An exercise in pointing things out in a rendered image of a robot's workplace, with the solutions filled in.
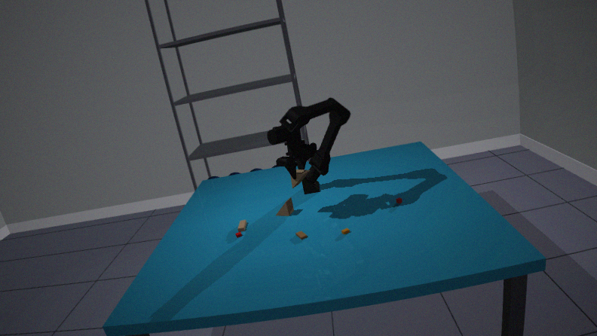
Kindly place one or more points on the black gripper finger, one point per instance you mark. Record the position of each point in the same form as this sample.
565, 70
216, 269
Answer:
292, 170
301, 163

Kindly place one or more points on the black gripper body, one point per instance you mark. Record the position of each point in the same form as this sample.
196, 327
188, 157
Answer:
290, 160

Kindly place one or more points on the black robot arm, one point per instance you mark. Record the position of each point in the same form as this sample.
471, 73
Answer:
299, 116

